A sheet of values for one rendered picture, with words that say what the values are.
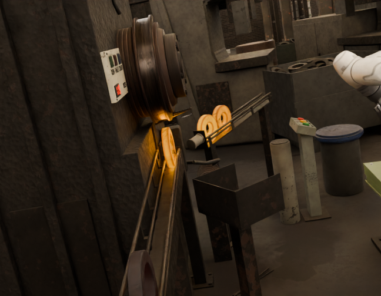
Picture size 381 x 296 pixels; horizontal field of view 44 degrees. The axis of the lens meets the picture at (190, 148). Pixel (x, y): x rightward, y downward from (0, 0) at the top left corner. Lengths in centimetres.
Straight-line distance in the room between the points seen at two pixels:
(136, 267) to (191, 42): 385
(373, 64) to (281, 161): 112
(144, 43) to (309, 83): 247
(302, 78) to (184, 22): 137
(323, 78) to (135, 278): 336
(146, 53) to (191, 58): 293
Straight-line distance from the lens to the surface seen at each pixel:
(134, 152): 171
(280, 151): 282
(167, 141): 210
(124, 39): 201
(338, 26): 587
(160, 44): 199
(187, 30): 482
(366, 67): 191
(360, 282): 239
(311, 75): 420
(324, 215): 305
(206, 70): 481
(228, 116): 280
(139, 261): 114
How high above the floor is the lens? 126
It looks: 14 degrees down
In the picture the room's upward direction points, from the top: 11 degrees counter-clockwise
